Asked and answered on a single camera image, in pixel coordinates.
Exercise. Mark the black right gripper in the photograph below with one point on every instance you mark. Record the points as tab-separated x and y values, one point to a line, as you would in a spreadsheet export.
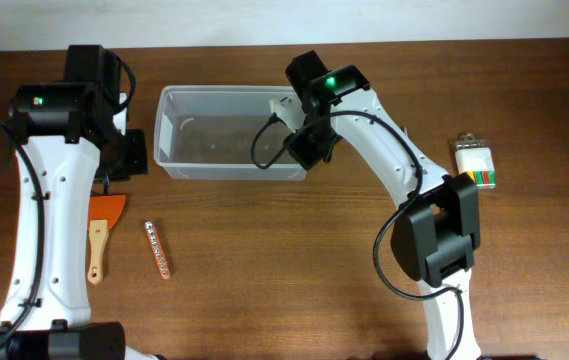
308	154

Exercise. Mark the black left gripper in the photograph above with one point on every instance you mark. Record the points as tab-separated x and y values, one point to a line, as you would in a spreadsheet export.
139	160

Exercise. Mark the orange scraper wooden handle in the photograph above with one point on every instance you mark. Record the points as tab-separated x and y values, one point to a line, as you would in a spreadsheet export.
104	213

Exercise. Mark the clear plastic container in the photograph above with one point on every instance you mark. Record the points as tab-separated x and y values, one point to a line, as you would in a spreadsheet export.
205	132

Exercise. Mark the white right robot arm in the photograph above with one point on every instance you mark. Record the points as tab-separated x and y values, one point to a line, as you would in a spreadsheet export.
435	229

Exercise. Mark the orange socket rail strip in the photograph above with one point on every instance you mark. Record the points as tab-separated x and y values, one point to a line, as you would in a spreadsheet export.
157	250

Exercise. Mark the pack of coloured bits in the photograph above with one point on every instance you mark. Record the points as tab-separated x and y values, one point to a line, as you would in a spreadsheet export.
473	157

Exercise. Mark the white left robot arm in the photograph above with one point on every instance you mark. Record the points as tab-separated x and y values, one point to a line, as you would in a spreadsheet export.
64	136

